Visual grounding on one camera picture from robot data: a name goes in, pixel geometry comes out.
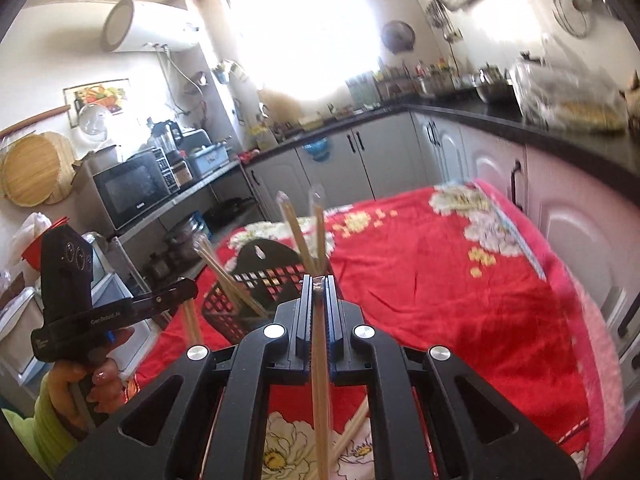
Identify chopstick pair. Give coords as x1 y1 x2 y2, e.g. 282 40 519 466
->
180 299 204 348

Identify bundle of chopsticks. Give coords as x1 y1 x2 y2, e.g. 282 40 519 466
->
192 233 268 320

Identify green sleeve left forearm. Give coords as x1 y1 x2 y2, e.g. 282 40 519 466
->
1 375 79 478

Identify left hand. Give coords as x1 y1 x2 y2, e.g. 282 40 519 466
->
42 358 124 438

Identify red plastic basin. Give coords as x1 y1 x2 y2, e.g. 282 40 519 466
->
20 216 68 271

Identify black plastic utensil basket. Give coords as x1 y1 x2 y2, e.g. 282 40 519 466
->
202 238 305 344

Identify stacked steel pots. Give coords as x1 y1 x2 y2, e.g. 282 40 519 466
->
163 211 209 264

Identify black microwave oven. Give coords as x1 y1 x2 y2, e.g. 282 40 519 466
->
73 148 177 238

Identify round bamboo board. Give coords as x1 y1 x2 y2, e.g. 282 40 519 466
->
1 132 76 208

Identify red floral tablecloth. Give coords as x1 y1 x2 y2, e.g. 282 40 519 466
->
124 179 626 480

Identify black frying pan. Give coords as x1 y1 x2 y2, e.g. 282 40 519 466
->
203 197 255 222

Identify blue hanging basin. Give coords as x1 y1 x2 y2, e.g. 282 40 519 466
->
303 138 331 162

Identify white water heater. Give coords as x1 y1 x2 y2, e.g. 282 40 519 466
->
100 0 198 52

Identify steel pot on counter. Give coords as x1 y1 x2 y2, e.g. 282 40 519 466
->
474 64 515 104

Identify plastic bag on counter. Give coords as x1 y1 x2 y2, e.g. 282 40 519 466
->
509 61 628 133

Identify fruit picture on wall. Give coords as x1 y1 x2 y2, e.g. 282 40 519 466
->
63 78 130 128

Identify wall fan vent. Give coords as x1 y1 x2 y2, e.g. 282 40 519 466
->
381 21 416 54

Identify wire strainer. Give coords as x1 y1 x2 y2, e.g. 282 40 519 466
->
552 0 590 39

